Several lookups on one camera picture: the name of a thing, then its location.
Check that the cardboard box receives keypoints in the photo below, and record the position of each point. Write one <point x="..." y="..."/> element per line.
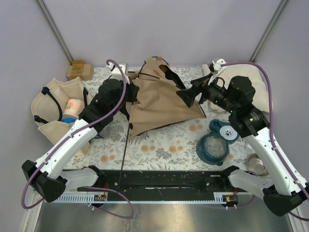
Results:
<point x="79" y="69"/>

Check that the floral patterned mat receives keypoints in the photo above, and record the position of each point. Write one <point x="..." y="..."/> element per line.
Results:
<point x="168" y="148"/>

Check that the aluminium frame post right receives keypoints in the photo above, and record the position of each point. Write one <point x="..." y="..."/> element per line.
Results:
<point x="268" y="30"/>

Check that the cream canvas tote bag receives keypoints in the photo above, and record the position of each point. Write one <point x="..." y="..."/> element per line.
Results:
<point x="48" y="107"/>

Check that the steel pet bowl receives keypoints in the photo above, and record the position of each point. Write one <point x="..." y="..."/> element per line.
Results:
<point x="256" y="165"/>

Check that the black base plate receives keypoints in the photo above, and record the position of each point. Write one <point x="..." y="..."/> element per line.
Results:
<point x="165" y="186"/>

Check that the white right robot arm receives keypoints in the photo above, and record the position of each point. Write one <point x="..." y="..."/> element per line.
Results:
<point x="287" y="188"/>

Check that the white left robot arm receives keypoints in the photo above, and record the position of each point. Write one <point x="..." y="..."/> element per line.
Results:
<point x="46" y="174"/>

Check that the beige fabric pet tent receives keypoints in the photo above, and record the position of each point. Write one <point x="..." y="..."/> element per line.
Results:
<point x="157" y="106"/>

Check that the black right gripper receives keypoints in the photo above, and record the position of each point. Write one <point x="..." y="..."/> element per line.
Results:
<point x="189" y="95"/>

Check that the aluminium frame post left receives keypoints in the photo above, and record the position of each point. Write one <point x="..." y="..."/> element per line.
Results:
<point x="56" y="32"/>

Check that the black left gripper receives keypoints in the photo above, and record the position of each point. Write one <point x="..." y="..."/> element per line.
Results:
<point x="134" y="91"/>

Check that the white fluffy pillow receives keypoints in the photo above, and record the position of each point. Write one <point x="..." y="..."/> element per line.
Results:
<point x="260" y="99"/>

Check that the aluminium frame post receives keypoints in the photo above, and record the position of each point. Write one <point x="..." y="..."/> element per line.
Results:
<point x="268" y="30"/>
<point x="56" y="32"/>

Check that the white slotted cable duct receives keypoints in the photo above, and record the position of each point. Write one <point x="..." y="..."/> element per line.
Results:
<point x="88" y="197"/>

